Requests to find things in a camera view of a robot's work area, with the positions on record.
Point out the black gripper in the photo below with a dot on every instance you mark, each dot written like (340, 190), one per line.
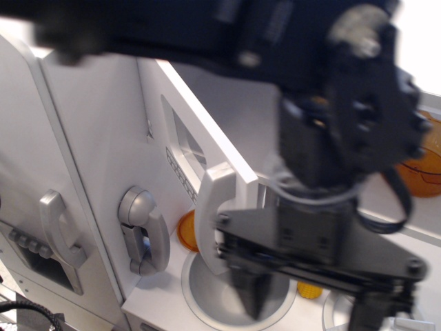
(324, 248)

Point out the white microwave door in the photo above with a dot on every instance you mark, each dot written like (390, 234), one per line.
(205, 160)

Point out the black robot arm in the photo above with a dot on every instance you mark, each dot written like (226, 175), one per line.
(346, 110)

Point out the yellow toy corn piece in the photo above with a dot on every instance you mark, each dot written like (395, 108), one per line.
(309, 291)

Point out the grey stove burner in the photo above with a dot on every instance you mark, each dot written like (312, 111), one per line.
(337, 308)

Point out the grey round sink basin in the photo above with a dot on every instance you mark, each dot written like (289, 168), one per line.
(214, 301)

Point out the orange transparent pot lid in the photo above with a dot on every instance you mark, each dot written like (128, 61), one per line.
(186, 231)

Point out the orange transparent pot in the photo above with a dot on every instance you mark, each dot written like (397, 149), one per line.
(422, 176)

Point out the grey toy telephone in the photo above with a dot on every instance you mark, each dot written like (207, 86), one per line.
(145, 232)

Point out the white toy kitchen cabinet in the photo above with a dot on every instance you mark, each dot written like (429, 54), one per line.
(84, 132)

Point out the grey ice dispenser panel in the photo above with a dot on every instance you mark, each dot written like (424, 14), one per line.
(39, 257)

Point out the grey fridge door handle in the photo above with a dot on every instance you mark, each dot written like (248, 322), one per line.
(51, 209)

